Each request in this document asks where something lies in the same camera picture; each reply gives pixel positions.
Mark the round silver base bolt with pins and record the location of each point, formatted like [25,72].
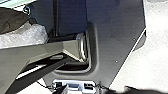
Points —
[26,10]

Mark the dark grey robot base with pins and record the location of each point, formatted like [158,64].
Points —
[113,36]

